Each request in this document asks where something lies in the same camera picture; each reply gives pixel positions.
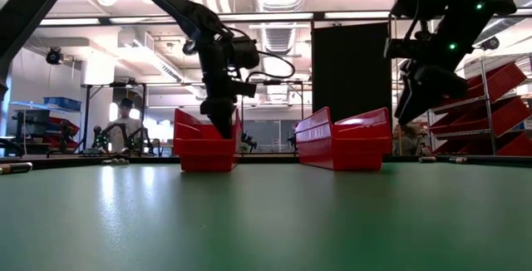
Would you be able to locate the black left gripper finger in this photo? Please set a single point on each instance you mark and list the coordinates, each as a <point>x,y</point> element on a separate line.
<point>224,125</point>

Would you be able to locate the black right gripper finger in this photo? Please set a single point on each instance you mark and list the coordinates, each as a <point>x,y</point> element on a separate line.
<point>428,88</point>

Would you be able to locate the red plastic bin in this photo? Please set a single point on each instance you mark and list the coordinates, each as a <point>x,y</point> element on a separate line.
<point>203,154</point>
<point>345,150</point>

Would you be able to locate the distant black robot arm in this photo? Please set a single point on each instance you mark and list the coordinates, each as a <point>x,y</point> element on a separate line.
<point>139,138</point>
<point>99,138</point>
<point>293,140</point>
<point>249,141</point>

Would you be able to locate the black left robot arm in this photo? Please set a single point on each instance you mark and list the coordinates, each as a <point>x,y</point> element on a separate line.
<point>25,13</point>

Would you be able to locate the red shelf bin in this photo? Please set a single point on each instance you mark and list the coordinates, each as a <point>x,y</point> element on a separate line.
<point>461,148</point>
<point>519,146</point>
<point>505,80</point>
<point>513,115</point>
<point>455,123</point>
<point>451,104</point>

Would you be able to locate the black ceiling spotlight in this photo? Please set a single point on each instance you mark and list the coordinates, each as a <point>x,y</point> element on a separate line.
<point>490,43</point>
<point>188,48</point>
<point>54,56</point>

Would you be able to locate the person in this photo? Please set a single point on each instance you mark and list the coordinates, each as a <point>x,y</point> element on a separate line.
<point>409,140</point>
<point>122,125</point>

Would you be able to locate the black partition panel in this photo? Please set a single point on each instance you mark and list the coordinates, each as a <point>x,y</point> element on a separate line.
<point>353,75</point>

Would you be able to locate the ceiling light strip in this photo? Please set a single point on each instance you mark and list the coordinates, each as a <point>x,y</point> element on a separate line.
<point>270,16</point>
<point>70,21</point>

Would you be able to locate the green table mat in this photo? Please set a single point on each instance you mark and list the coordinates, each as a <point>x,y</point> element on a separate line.
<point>266,229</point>

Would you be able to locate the blue storage bin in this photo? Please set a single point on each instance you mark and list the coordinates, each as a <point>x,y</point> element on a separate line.
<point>62,104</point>

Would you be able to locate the dark utility cart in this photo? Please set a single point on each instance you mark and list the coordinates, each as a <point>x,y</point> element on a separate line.
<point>31,123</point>

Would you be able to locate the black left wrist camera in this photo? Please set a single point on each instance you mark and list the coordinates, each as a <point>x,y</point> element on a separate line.
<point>245,52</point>

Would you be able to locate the black station frame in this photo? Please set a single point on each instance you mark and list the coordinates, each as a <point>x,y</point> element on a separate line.
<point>86,117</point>
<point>272,82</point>

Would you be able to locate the black aluminium table frame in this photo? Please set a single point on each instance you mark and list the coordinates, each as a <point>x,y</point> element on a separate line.
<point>274,159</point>

